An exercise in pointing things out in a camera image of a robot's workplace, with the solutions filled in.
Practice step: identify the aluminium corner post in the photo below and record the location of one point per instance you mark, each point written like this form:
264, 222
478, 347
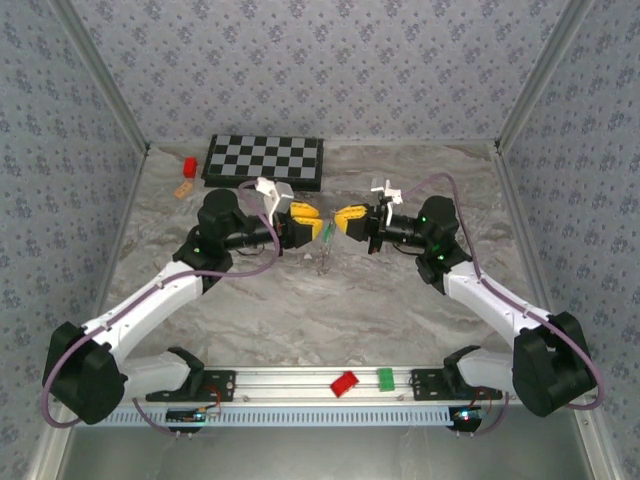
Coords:
540, 75
103, 75

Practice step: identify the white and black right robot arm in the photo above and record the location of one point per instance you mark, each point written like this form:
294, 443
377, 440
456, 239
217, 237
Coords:
485, 295

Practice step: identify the grey metal panel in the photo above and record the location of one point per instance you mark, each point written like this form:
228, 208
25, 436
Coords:
325, 455

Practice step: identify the green toy brick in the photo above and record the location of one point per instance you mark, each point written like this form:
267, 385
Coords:
386, 379

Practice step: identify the red toy brick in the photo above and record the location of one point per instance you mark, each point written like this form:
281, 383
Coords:
345, 384

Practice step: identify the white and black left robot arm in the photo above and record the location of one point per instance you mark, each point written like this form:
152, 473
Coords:
145, 300

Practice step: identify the aluminium side rail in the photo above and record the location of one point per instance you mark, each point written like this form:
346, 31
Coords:
521, 210
126, 210

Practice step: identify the small red block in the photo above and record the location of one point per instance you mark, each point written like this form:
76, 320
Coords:
190, 167

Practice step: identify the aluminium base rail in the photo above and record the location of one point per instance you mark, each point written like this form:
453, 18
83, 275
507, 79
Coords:
290, 385

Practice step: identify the black and grey chessboard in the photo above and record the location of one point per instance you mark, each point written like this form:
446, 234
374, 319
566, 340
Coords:
250, 150

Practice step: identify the small wooden block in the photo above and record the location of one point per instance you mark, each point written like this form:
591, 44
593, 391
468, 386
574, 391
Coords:
183, 190

